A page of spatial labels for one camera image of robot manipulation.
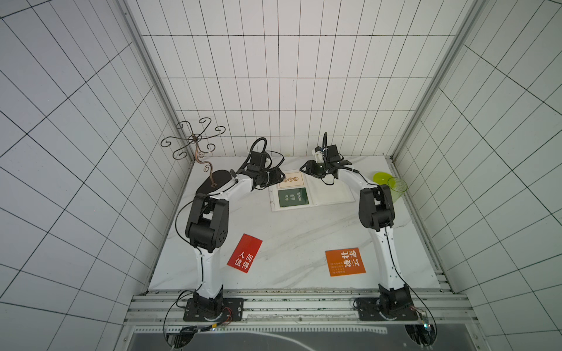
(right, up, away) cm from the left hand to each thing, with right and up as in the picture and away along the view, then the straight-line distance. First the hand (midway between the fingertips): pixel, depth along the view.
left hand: (280, 179), depth 97 cm
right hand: (+14, +7, +11) cm, 19 cm away
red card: (-14, -29, -11) cm, 34 cm away
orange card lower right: (+26, -32, -13) cm, 43 cm away
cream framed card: (+6, 0, +13) cm, 14 cm away
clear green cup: (+59, -4, +10) cm, 60 cm away
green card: (+6, -8, +6) cm, 12 cm away
